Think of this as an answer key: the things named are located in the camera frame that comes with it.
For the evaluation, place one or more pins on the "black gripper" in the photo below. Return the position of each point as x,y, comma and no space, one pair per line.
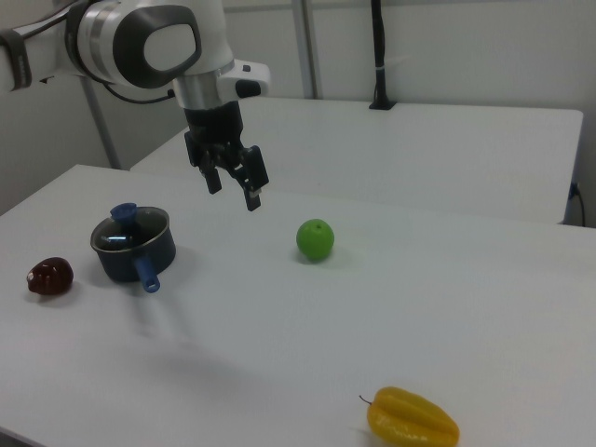
214,130

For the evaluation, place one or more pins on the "glass lid with blue knob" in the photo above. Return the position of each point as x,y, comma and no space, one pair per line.
128,228

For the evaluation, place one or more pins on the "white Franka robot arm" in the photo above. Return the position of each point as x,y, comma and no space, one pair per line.
139,42

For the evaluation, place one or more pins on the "green toy apple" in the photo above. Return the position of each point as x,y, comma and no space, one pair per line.
315,240

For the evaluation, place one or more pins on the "dark blue saucepan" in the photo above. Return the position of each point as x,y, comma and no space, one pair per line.
135,261

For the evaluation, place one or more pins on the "black pole with base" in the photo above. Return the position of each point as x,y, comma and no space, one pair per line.
381,56

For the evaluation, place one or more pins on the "dark red toy fruit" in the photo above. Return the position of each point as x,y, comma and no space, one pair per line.
49,275

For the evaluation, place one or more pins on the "yellow toy starfruit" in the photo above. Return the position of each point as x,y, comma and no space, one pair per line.
410,416

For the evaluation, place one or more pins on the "grey metal partition post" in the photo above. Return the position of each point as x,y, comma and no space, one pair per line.
310,46

